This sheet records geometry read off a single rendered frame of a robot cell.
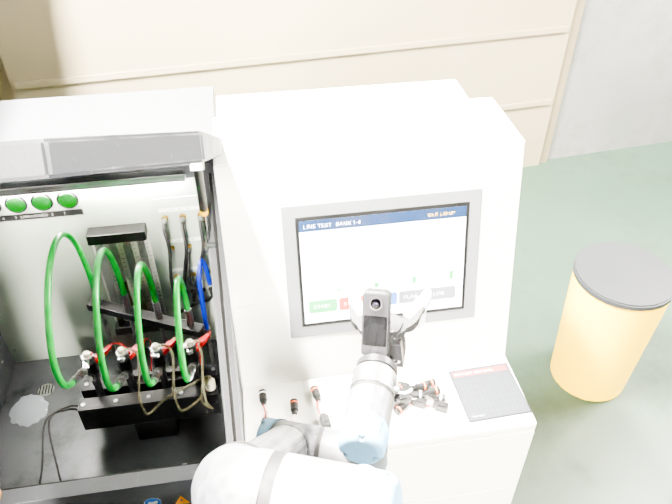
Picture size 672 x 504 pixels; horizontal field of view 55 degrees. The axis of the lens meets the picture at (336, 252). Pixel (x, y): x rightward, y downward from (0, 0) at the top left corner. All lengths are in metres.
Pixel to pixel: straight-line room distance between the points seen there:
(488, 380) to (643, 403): 1.52
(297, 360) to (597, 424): 1.67
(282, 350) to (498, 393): 0.55
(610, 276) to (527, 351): 0.65
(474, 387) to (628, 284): 1.16
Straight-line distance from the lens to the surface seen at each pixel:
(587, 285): 2.66
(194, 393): 1.70
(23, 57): 3.51
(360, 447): 1.01
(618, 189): 4.44
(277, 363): 1.65
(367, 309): 1.08
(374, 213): 1.49
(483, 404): 1.68
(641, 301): 2.67
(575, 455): 2.89
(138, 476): 1.63
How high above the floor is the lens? 2.29
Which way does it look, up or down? 40 degrees down
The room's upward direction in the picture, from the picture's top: straight up
